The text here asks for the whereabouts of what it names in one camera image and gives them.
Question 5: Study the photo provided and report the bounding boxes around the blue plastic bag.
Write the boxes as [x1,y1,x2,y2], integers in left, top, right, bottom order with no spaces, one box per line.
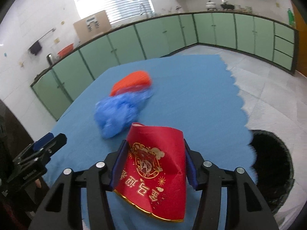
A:
[94,87,153,139]

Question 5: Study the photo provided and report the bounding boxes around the red gold envelope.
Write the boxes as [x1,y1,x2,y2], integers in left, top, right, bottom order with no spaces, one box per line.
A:
[115,122,186,222]

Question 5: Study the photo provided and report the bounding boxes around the orange foam net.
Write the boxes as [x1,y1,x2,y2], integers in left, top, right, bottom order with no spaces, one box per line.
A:
[110,71,152,97]

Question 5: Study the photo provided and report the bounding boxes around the black trash bin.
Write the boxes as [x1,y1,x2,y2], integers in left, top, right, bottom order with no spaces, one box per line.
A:
[250,129,295,214]

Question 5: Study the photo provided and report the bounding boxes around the green lower kitchen cabinets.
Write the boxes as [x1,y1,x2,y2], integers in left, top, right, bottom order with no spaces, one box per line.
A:
[31,12,299,119]

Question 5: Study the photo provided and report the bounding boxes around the steel electric kettle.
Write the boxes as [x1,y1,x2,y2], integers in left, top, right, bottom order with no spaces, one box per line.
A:
[46,53,55,66]

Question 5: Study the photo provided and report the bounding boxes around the red plastic basin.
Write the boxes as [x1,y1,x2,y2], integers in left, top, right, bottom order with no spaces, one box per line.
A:
[58,44,74,58]

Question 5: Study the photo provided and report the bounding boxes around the blue felt table mat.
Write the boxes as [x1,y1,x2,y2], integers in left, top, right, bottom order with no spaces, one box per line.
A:
[43,55,257,186]

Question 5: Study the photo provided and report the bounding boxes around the cardboard water purifier box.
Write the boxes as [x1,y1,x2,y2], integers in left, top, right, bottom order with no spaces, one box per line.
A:
[73,10,112,44]

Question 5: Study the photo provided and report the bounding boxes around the green thermos bottle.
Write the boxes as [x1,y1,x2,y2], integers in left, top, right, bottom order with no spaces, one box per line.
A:
[287,8,295,27]

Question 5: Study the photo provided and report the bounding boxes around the brown wooden door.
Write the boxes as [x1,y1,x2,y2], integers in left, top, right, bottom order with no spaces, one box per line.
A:
[292,2,307,77]

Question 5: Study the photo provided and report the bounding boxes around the black wok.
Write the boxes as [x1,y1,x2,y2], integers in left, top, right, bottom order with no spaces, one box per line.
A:
[221,2,235,11]

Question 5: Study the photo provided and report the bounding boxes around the white cooking pot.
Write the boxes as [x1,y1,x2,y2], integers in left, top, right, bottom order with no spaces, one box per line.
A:
[205,1,218,11]

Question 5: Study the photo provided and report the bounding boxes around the dark towel on rail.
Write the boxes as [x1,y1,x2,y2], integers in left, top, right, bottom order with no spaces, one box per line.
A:
[28,40,42,56]

